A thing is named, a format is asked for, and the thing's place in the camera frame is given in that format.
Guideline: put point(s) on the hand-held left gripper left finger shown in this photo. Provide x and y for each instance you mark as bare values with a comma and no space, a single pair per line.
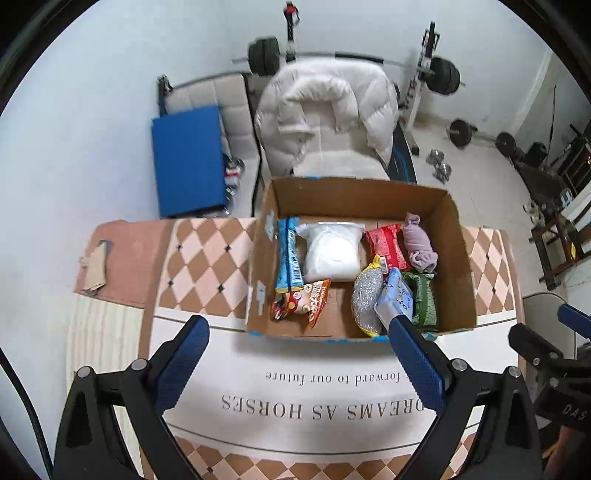
184,364

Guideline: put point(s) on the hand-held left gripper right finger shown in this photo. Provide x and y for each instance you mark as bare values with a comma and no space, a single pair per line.
415,364

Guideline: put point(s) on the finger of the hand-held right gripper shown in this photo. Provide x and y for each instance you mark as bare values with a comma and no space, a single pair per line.
535,344
575,318

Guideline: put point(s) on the green packet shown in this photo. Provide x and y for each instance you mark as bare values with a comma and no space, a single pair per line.
425,300

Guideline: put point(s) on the light blue tissue packet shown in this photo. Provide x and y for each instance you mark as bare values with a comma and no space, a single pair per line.
397,295

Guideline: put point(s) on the silver scrubber packet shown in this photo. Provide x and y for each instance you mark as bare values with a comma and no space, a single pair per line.
367,295

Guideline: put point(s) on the cardboard box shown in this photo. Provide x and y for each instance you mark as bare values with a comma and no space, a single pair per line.
337,314

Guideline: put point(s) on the purple socks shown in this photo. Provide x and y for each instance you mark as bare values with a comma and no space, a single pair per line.
420,249

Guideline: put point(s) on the red snack packet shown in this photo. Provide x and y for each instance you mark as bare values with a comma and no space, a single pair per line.
385,244

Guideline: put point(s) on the orange snack packet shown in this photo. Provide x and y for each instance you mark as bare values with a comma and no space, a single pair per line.
304,302

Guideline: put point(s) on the white powder bag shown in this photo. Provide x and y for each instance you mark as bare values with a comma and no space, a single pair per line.
332,254

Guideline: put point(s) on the long blue strip packet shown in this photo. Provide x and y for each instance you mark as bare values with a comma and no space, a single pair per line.
288,258

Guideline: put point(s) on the dark wooden chair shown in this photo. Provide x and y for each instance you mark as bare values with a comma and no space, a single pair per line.
554,258

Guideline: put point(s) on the checkered printed tablecloth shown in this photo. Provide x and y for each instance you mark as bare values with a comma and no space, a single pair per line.
207,277

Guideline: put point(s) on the white slipper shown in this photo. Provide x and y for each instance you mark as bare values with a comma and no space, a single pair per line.
533,208

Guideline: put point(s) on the flat cardboard piece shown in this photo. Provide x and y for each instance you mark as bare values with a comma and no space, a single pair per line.
94,270

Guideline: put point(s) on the black exercise machine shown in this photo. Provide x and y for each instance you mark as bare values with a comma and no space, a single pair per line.
545,180

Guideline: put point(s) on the small metal dumbbell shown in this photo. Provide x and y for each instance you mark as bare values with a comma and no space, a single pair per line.
443,172
435,157

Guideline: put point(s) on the blue folded mat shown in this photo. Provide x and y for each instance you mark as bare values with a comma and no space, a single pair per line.
189,161

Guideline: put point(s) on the white padded chair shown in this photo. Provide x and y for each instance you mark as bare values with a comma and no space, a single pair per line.
341,161

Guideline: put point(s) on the short barbell with black plates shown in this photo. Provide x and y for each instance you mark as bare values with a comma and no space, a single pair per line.
459,131

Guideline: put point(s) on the beige quilted cushion panel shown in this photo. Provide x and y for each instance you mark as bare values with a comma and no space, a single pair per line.
207,90

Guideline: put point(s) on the white puffer jacket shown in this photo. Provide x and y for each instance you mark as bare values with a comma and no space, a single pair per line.
323,92

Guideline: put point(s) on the long barbell with black plates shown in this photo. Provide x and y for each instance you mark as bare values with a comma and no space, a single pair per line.
263,55

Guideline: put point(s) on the white door frame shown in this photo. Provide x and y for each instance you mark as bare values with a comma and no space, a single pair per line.
538,92

